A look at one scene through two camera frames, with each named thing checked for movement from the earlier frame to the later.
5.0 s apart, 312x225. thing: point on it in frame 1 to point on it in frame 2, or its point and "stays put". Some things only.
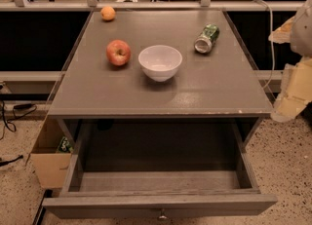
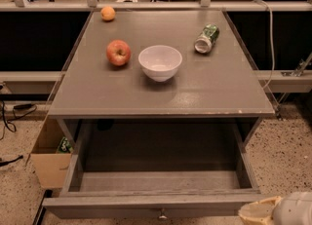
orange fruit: x=107 y=14 stays put
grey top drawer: x=162 y=168 stays put
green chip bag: x=64 y=146 stays put
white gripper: x=302 y=37 to x=293 y=209
